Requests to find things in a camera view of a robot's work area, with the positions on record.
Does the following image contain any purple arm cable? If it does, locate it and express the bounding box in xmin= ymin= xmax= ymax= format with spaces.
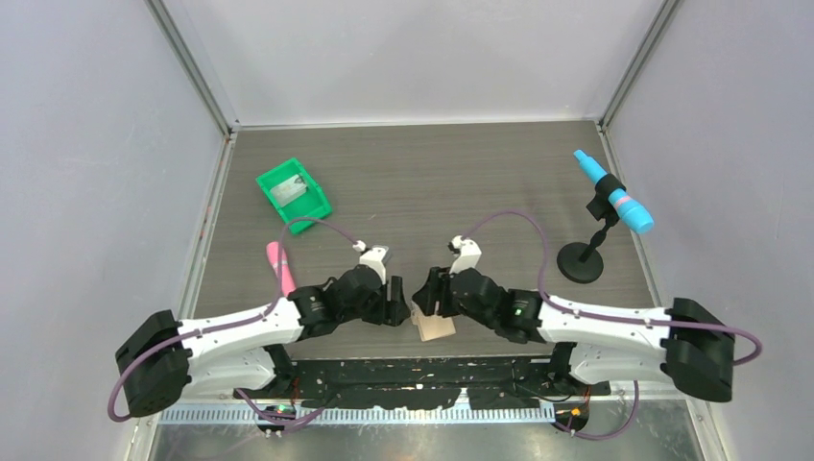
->
xmin=107 ymin=217 xmax=367 ymax=435
xmin=461 ymin=210 xmax=763 ymax=442

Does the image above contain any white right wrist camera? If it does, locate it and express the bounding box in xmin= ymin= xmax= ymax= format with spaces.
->
xmin=448 ymin=235 xmax=482 ymax=275

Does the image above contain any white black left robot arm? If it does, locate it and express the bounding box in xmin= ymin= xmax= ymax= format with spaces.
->
xmin=108 ymin=264 xmax=410 ymax=422

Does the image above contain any green plastic bin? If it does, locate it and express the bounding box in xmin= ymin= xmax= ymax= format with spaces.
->
xmin=255 ymin=158 xmax=333 ymax=235

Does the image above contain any pink toy microphone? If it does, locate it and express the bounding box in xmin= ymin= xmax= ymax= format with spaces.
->
xmin=266 ymin=241 xmax=297 ymax=297

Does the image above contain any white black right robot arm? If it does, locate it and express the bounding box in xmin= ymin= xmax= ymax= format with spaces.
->
xmin=411 ymin=267 xmax=735 ymax=402

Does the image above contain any black microphone stand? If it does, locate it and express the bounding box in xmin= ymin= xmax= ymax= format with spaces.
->
xmin=556 ymin=196 xmax=619 ymax=284

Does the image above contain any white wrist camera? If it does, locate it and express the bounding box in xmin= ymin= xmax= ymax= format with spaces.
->
xmin=448 ymin=235 xmax=482 ymax=275
xmin=359 ymin=245 xmax=390 ymax=284

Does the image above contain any beige card holder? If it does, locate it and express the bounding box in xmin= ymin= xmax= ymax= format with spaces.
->
xmin=411 ymin=304 xmax=456 ymax=342

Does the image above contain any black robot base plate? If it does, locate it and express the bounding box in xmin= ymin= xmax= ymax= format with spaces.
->
xmin=247 ymin=355 xmax=610 ymax=410

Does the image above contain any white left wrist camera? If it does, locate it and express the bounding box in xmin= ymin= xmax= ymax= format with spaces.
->
xmin=359 ymin=245 xmax=390 ymax=284

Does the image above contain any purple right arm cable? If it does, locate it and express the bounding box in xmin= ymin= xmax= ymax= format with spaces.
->
xmin=461 ymin=210 xmax=763 ymax=442

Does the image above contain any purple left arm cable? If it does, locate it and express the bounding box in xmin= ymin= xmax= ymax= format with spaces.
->
xmin=107 ymin=217 xmax=367 ymax=435

